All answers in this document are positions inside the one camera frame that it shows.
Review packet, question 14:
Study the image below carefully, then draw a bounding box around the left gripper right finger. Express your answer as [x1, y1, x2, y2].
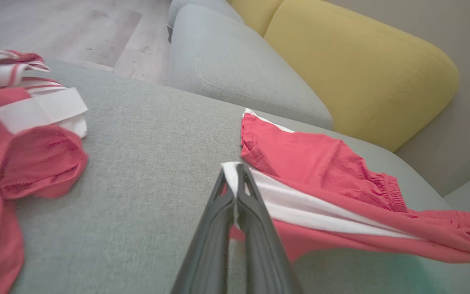
[235, 163, 303, 294]

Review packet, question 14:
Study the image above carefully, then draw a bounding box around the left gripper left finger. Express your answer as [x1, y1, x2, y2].
[172, 167, 236, 294]

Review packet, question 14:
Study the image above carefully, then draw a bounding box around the red shorts white side stripe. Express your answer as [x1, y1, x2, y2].
[222, 108, 470, 264]

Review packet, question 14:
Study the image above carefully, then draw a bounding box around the red shirt white striped trim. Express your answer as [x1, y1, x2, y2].
[0, 50, 89, 294]

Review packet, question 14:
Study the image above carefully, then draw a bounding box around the large grey sofa seat cushion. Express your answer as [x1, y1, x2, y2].
[11, 59, 470, 294]

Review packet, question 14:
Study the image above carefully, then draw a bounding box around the medium grey sofa seat cushion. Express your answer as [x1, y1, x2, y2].
[168, 4, 333, 131]

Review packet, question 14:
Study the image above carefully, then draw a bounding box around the large yellow sofa backrest cushion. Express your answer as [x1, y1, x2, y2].
[264, 0, 460, 152]

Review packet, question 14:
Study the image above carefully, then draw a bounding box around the narrow yellow sofa backrest cushion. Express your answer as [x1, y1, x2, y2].
[228, 0, 284, 37]

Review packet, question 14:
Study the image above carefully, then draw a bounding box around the small grey sofa seat cushion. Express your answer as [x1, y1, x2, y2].
[167, 0, 244, 29]

